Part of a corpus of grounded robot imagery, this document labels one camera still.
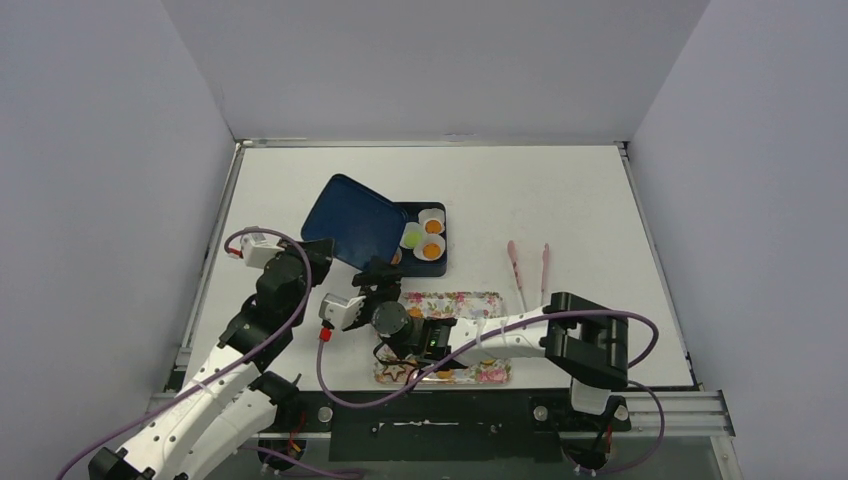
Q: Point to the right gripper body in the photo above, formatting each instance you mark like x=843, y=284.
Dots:
x=378, y=281

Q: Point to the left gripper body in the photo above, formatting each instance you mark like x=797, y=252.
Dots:
x=298, y=252

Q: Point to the green round cookie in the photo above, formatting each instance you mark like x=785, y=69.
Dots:
x=412, y=239

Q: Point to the dark blue box lid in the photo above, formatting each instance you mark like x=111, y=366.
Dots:
x=363, y=223

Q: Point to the orange speckled round cookie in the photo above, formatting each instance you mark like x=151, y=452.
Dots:
x=432, y=251

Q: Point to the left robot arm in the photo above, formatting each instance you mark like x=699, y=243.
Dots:
x=251, y=341

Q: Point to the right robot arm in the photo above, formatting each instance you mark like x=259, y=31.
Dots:
x=578, y=336

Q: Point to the dark blue square box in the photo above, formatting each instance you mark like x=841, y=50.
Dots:
x=410, y=266

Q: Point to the floral rectangular tray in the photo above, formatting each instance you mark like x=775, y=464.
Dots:
x=472, y=305

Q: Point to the star chocolate cookie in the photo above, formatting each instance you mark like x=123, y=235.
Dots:
x=393, y=373

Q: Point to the white paper cup centre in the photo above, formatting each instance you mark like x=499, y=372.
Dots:
x=412, y=226

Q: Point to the white paper cup front-right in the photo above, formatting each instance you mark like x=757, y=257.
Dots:
x=438, y=239

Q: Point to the white paper cup back-right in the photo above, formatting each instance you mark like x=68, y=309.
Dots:
x=425, y=214

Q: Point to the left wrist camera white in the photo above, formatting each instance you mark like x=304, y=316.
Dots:
x=257, y=249

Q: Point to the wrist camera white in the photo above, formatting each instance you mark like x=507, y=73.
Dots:
x=342, y=313
x=257, y=249

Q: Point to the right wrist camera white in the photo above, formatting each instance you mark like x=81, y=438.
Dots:
x=342, y=313

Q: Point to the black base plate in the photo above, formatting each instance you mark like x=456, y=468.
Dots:
x=449, y=425

